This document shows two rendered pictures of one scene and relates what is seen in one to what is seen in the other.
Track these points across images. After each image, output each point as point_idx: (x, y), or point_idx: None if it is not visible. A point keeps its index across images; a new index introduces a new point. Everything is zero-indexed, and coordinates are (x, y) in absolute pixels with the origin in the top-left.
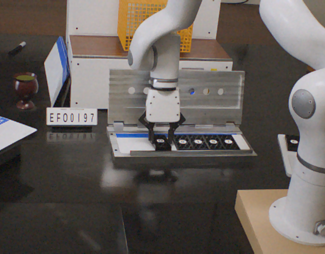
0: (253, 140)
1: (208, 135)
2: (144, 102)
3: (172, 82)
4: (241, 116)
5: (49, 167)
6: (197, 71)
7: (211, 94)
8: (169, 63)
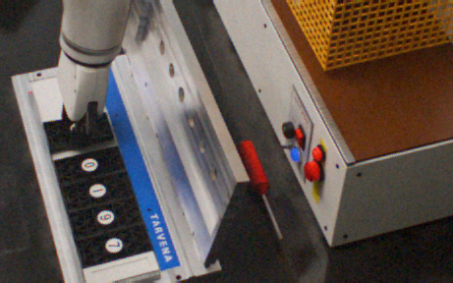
0: None
1: (133, 207)
2: (155, 62)
3: (67, 45)
4: (207, 253)
5: None
6: (198, 92)
7: (204, 159)
8: (66, 4)
